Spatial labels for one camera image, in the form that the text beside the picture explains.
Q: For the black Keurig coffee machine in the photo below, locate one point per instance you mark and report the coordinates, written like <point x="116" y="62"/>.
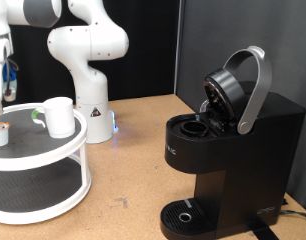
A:
<point x="253" y="160"/>

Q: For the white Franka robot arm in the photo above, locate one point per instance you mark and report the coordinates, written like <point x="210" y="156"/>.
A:
<point x="89" y="43"/>

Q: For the black Keurig drip tray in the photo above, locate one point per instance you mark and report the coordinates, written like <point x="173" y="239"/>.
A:
<point x="186" y="216"/>

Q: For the white two-tier turntable rack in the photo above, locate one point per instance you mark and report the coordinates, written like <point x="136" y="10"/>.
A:
<point x="33" y="160"/>

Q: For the black curtain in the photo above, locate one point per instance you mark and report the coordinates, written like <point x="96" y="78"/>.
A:
<point x="149" y="50"/>

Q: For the grey partition panel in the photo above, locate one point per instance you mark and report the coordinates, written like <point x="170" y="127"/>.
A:
<point x="209" y="33"/>

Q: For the black tape strip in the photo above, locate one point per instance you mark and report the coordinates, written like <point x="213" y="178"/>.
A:
<point x="263" y="231"/>

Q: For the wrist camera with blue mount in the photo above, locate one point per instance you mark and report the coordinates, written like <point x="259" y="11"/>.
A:
<point x="10" y="81"/>

